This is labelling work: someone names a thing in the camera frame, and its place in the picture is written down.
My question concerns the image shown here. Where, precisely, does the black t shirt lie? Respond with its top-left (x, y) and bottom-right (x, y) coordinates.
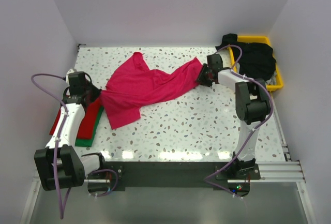
top-left (215, 34), bottom-right (276, 81)

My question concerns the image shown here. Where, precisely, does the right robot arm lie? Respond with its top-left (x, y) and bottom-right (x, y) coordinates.
top-left (197, 54), bottom-right (273, 179)

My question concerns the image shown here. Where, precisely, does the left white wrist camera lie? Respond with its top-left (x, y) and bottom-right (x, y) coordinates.
top-left (65, 68), bottom-right (77, 84)

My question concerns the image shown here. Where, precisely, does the red folded t shirt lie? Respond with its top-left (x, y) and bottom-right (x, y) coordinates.
top-left (50, 98), bottom-right (102, 145)

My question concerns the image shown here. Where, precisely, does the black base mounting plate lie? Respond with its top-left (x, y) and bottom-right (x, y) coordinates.
top-left (87, 161), bottom-right (261, 196)

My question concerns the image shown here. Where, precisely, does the pink t shirt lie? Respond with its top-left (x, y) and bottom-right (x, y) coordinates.
top-left (100, 52), bottom-right (202, 129)

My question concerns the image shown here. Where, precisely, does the grey t shirt in bin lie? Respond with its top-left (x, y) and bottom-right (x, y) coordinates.
top-left (266, 71), bottom-right (278, 85)

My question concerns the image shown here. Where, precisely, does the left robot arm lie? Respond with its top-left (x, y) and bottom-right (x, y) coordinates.
top-left (34, 69), bottom-right (107, 191)

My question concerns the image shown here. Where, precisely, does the green folded t shirt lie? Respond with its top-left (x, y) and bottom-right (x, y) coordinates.
top-left (75, 107), bottom-right (104, 147)

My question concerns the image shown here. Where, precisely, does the aluminium frame rail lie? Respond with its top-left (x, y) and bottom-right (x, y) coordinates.
top-left (33, 141), bottom-right (307, 183)

